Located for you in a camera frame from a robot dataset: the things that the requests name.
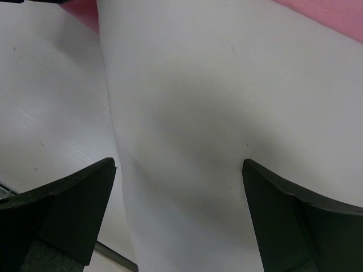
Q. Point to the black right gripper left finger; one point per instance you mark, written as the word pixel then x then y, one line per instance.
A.
pixel 57 223

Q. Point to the pink pillowcase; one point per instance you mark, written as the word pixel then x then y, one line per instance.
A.
pixel 343 16

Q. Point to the white pillow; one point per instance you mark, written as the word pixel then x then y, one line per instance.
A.
pixel 195 89

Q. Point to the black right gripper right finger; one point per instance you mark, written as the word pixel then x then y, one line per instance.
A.
pixel 299 230

